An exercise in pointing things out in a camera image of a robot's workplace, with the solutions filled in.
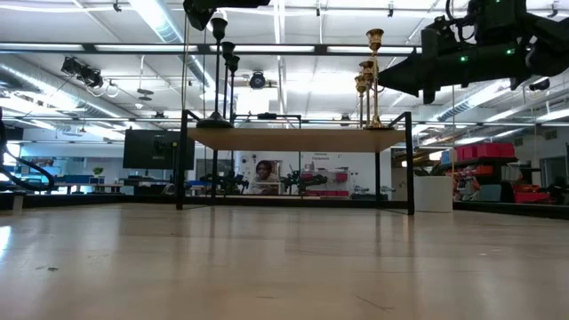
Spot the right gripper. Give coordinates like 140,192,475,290
377,28,475,106

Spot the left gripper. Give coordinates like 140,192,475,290
182,0,271,31

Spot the black candle stick holder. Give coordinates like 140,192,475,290
196,16,236,130
220,41,236,121
226,55,241,125

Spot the red storage bins row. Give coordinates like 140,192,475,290
455,141,517,162

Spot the white cabinet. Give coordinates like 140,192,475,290
417,175,454,213

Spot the person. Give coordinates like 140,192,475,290
250,159,282,196

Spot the black monitor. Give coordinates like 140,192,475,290
123,128,196,171

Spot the red storage bin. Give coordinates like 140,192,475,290
513,190,552,204

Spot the black overhead frame bar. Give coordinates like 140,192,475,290
0,42,423,58

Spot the wooden shelf black frame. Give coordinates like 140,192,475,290
175,108,417,217

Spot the black ceiling camera cluster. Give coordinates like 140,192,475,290
60,56,104,89

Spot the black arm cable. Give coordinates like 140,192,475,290
0,118,57,195

